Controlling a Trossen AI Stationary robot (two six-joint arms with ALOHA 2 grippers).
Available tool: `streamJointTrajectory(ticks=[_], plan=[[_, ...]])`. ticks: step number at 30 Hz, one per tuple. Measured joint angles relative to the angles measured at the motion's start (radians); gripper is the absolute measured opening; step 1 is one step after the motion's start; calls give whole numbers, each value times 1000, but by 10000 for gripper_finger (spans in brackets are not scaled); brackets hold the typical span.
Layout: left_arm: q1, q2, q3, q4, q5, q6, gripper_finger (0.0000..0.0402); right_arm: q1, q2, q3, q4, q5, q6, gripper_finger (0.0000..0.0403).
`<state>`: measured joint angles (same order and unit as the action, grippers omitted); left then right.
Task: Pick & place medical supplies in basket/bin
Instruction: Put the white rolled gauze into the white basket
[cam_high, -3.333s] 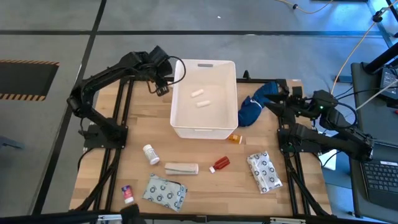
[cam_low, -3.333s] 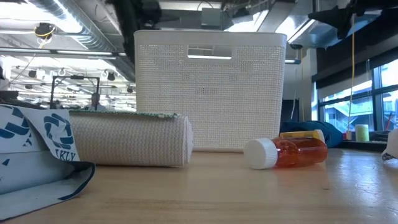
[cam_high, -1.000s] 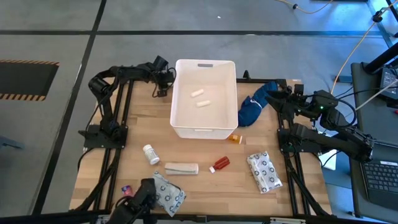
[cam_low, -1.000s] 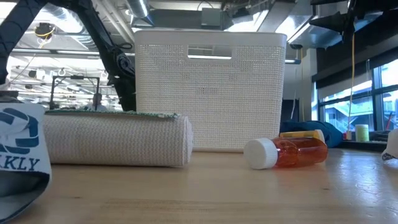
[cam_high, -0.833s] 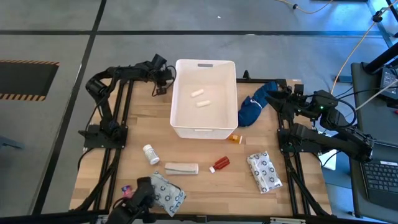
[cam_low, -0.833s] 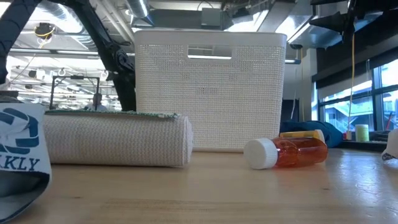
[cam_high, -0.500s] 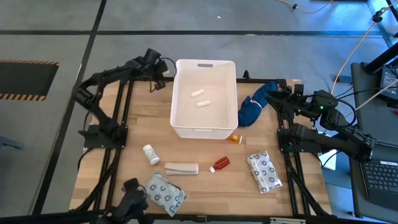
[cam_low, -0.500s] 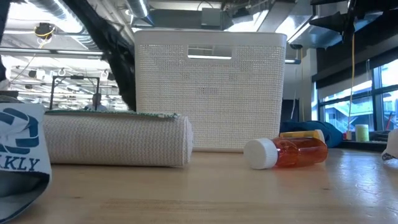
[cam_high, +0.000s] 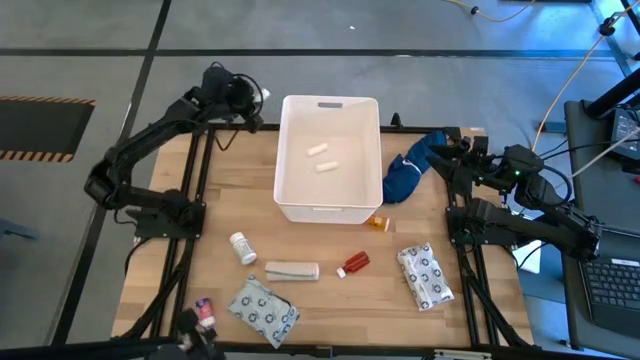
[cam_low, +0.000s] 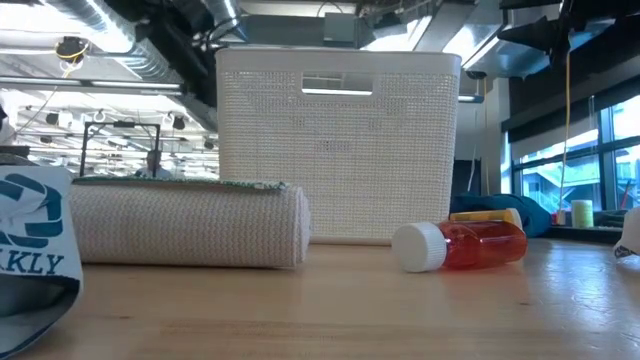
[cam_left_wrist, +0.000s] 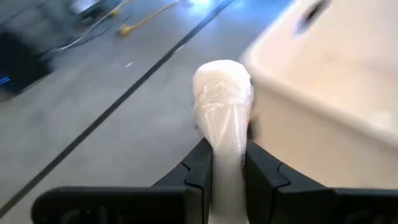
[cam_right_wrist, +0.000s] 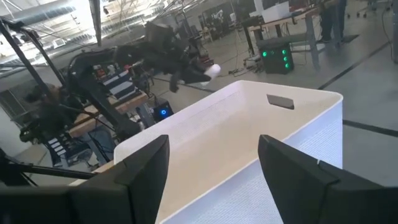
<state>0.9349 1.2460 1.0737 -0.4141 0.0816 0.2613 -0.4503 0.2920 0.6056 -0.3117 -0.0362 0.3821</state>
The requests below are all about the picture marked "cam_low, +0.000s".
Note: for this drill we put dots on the orange pill bottle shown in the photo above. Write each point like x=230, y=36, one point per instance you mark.
x=480, y=216

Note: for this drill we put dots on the black cabinet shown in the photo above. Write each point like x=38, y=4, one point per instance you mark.
x=462, y=177

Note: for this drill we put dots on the black monitor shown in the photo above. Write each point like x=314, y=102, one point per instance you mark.
x=12, y=151

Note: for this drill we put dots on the grey ceiling box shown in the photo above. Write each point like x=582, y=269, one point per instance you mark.
x=340, y=27

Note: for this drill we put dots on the white patterned pouch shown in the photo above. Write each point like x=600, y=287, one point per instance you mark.
x=631, y=235

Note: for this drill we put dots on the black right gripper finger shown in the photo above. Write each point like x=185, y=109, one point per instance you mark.
x=530, y=32

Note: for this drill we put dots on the white perforated plastic basket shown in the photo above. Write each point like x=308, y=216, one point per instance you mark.
x=340, y=165

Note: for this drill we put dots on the pale green roll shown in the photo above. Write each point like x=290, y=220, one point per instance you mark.
x=582, y=214

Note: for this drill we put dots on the grey patterned pouch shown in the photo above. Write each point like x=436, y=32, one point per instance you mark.
x=30, y=225

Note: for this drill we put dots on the black background rig frame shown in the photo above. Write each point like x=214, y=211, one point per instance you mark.
x=120, y=124

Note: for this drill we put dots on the dark blue cloth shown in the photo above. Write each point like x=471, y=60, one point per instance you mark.
x=537, y=220

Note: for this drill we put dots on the beige elastic bandage roll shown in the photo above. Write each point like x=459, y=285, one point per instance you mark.
x=190, y=225

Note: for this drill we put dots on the red liquid bottle white cap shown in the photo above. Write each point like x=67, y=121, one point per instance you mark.
x=480, y=245

